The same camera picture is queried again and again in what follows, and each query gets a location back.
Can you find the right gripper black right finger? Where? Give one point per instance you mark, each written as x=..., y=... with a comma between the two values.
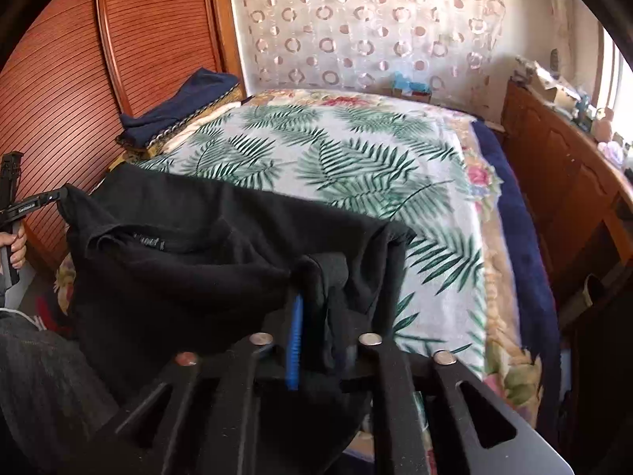
x=430, y=414

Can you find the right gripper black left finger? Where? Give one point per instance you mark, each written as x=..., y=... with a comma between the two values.
x=200, y=415

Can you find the black garment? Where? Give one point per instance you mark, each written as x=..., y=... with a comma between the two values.
x=167, y=263

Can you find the person's left hand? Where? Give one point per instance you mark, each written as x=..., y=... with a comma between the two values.
x=17, y=244

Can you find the person's dark trouser leg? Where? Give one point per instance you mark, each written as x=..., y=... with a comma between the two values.
x=52, y=402

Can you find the floral quilt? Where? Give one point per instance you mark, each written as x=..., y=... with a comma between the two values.
x=520, y=326

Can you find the wooden louvered wardrobe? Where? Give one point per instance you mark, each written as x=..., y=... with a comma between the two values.
x=83, y=64

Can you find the navy blue folded blanket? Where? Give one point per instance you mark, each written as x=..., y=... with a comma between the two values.
x=202, y=90

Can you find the wooden sideboard cabinet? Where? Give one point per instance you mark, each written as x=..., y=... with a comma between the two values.
x=580, y=205

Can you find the palm leaf bed cover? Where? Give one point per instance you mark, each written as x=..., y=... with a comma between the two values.
x=398, y=164

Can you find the circle pattern sheer curtain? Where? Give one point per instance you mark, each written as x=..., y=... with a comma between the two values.
x=365, y=45

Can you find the blue tissue box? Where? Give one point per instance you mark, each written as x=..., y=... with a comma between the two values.
x=404, y=88

